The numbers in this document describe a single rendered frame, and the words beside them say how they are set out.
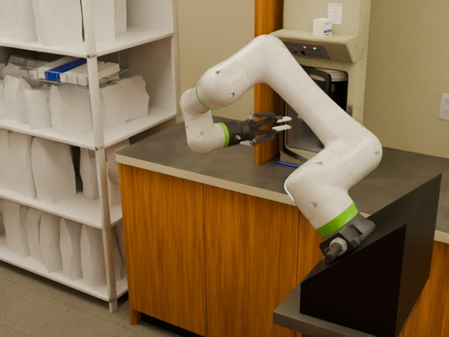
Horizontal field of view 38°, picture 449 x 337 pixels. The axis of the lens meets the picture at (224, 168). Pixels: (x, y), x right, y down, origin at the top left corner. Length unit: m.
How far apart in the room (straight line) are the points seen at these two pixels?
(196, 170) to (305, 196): 1.08
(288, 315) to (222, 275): 1.12
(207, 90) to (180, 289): 1.41
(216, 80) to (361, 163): 0.47
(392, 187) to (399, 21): 0.75
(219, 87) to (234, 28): 1.47
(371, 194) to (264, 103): 0.58
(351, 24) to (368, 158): 0.89
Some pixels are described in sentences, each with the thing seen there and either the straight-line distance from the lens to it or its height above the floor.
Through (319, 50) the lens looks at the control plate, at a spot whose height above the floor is 1.45.
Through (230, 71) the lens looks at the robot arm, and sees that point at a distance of 1.91.
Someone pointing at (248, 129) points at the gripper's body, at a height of 1.21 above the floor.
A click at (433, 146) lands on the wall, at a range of 3.06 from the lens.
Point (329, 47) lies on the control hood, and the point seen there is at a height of 1.48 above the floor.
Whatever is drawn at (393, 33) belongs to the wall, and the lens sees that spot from 3.00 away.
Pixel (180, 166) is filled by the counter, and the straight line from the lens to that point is 2.82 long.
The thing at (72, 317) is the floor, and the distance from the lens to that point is 3.59.
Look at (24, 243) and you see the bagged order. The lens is 4.00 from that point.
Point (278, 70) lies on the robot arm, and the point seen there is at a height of 1.53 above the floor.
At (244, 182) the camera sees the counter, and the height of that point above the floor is 0.94.
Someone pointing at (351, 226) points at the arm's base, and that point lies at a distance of 1.78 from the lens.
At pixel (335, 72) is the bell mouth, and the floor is 1.35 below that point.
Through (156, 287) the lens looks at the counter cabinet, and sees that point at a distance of 3.23.
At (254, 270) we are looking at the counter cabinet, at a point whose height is 0.54.
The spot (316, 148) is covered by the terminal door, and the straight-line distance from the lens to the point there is 2.63.
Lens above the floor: 1.99
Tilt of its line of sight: 22 degrees down
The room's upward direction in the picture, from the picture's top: 1 degrees counter-clockwise
